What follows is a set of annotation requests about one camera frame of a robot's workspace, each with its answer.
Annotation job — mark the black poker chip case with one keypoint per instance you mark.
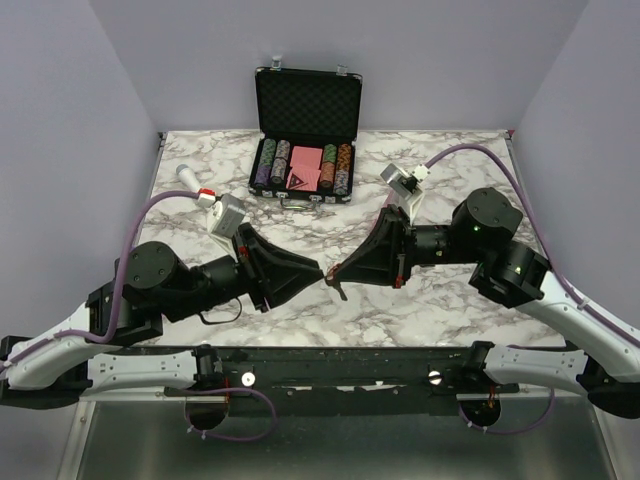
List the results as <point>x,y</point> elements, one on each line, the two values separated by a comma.
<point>304,108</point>

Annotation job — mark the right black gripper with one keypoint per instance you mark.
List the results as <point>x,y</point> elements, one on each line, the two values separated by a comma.
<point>372,262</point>

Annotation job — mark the silver key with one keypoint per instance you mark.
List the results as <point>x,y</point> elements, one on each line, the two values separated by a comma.
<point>337,289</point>

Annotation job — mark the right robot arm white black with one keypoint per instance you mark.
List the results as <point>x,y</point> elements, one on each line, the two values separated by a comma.
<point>601,361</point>

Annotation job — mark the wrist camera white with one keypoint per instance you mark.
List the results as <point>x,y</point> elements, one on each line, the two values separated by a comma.
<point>406,189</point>
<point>224,214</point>

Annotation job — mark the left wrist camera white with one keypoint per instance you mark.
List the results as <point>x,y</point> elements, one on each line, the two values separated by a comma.
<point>224,214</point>

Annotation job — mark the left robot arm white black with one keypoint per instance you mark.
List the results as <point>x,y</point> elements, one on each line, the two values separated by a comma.
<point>92,351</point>

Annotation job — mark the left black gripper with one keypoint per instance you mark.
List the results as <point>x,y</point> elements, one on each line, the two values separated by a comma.
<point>270,272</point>

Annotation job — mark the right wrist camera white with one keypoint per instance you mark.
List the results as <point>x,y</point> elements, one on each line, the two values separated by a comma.
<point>406,189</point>

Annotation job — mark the white microphone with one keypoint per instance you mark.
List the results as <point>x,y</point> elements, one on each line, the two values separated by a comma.
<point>188,178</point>

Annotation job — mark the red playing card deck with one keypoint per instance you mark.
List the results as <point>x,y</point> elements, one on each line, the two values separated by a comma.
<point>304,171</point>

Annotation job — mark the black mounting rail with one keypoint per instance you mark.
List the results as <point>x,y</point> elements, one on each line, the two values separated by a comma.
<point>335,381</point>

